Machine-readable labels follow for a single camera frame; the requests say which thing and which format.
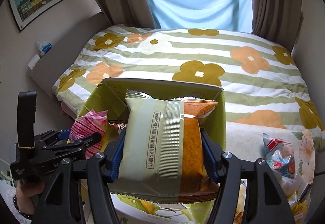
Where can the grey headboard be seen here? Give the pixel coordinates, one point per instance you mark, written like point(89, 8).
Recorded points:
point(64, 52)

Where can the person left hand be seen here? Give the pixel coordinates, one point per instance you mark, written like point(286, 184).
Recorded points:
point(23, 199)

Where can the blue window cloth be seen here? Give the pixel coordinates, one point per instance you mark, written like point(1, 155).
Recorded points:
point(233, 15)

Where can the right brown curtain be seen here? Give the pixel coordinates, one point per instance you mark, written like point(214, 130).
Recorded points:
point(277, 21)

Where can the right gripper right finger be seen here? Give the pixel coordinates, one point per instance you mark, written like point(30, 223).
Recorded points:
point(265, 200)

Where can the floral striped quilt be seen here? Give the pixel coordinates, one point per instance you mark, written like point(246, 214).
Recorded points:
point(261, 82)

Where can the pink striped snack bag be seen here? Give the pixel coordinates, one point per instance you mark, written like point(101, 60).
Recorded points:
point(92, 122)

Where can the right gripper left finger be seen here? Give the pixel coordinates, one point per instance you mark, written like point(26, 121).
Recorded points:
point(61, 199)

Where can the pale green orange snack bag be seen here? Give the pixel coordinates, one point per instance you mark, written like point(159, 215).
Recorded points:
point(162, 158)

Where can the potato chips snack bag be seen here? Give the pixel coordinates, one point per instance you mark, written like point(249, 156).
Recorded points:
point(299, 205)

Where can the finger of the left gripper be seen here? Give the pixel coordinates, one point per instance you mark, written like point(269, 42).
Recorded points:
point(47, 149)
point(52, 135)

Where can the green cardboard box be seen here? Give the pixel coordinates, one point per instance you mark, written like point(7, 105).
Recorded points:
point(110, 95)

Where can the shrimp flakes snack bag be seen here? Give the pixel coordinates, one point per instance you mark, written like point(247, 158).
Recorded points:
point(279, 155)

